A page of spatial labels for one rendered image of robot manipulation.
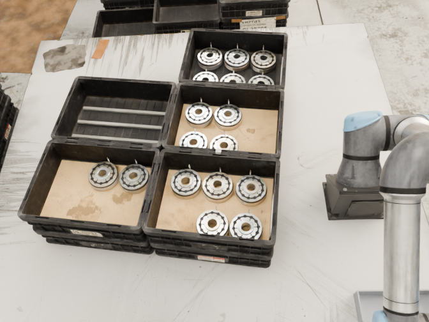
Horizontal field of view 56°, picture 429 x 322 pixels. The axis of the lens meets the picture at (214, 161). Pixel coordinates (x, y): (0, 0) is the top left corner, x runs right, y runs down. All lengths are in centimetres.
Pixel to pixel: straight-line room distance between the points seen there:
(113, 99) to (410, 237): 119
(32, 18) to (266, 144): 263
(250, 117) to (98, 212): 65
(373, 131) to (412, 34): 205
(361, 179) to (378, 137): 14
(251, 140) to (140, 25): 161
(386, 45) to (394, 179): 231
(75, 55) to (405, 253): 167
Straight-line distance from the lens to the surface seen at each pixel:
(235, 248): 129
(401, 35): 332
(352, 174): 139
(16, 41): 355
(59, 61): 213
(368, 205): 144
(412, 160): 96
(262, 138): 150
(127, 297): 144
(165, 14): 277
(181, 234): 122
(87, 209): 144
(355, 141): 136
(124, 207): 141
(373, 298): 145
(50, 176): 153
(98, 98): 172
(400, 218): 98
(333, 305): 142
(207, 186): 136
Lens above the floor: 205
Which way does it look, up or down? 58 degrees down
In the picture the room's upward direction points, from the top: 6 degrees counter-clockwise
